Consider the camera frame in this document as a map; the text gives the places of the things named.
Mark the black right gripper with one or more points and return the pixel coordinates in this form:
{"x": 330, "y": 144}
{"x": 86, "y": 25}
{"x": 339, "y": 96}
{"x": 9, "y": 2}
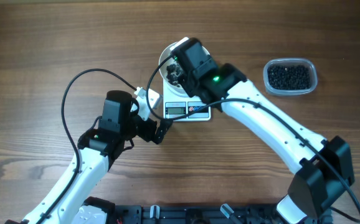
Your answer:
{"x": 187, "y": 84}

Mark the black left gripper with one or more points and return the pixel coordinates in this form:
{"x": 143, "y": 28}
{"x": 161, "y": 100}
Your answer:
{"x": 148, "y": 135}

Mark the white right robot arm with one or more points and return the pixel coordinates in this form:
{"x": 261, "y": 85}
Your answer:
{"x": 323, "y": 169}

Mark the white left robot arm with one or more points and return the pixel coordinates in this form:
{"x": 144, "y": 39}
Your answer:
{"x": 95, "y": 152}

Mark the white digital kitchen scale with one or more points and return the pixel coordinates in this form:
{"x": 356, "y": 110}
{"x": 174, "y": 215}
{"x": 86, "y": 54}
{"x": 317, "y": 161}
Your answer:
{"x": 176, "y": 104}

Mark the black beans in bowl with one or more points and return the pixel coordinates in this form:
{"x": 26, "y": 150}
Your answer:
{"x": 173, "y": 72}

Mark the clear plastic bean container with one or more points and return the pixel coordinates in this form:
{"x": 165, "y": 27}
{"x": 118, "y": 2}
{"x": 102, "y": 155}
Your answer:
{"x": 290, "y": 62}

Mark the black beans in container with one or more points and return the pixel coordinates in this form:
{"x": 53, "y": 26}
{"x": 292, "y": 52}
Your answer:
{"x": 295, "y": 77}

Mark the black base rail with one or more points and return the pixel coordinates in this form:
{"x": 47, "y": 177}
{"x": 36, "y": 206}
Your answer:
{"x": 198, "y": 214}

